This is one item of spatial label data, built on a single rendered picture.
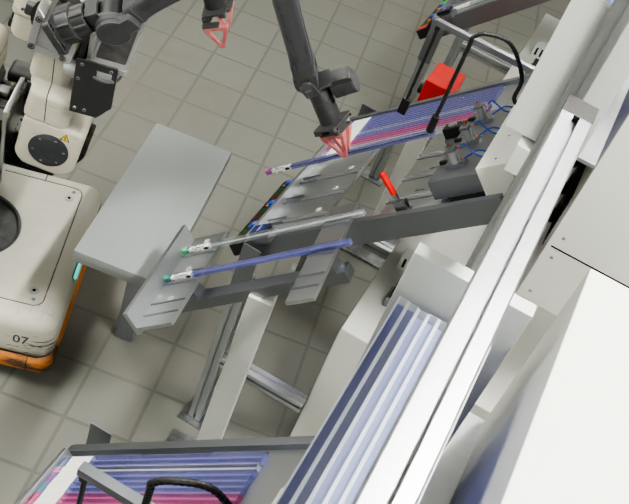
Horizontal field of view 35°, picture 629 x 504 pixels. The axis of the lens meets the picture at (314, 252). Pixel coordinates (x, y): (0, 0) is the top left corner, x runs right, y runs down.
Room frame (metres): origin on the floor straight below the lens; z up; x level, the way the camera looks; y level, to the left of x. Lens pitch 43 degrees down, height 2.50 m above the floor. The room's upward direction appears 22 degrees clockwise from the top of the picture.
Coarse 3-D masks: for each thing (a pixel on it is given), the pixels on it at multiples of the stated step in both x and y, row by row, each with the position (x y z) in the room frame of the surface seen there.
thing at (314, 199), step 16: (336, 160) 2.27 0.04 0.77; (352, 160) 2.24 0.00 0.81; (368, 160) 2.21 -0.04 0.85; (320, 176) 2.18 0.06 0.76; (336, 176) 2.15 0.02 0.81; (352, 176) 2.13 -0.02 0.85; (304, 192) 2.11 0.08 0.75; (320, 192) 2.08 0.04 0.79; (336, 192) 2.05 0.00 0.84; (288, 208) 2.03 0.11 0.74; (304, 208) 2.00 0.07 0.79; (320, 208) 1.98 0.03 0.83; (272, 224) 1.95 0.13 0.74; (288, 224) 1.93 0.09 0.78
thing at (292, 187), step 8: (320, 152) 2.32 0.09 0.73; (304, 168) 2.22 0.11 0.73; (312, 168) 2.25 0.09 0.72; (296, 176) 2.18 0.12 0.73; (304, 176) 2.20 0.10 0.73; (296, 184) 2.15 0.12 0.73; (288, 192) 2.11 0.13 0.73; (280, 200) 2.06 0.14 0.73; (272, 208) 2.01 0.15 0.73; (280, 208) 2.04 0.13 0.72; (264, 216) 1.97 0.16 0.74; (272, 216) 2.00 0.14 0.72; (256, 224) 1.93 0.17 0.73; (248, 232) 1.90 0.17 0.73
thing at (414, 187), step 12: (516, 84) 2.46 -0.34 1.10; (504, 96) 2.40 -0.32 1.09; (492, 108) 2.33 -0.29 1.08; (432, 144) 2.20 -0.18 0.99; (444, 144) 2.18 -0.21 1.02; (420, 156) 2.14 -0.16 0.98; (432, 156) 2.12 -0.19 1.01; (444, 156) 2.10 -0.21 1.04; (420, 168) 2.07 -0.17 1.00; (432, 168) 2.05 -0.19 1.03; (408, 180) 2.01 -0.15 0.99; (420, 180) 1.99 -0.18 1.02; (408, 192) 1.94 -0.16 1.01; (420, 192) 1.93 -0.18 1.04; (420, 204) 1.86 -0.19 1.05; (432, 204) 1.85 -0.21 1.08
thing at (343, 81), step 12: (324, 72) 2.07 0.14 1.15; (336, 72) 2.07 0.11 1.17; (348, 72) 2.06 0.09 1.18; (300, 84) 2.00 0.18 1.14; (312, 84) 2.01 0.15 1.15; (324, 84) 2.04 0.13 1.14; (336, 84) 2.05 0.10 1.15; (348, 84) 2.05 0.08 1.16; (312, 96) 2.02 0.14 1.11; (336, 96) 2.05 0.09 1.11
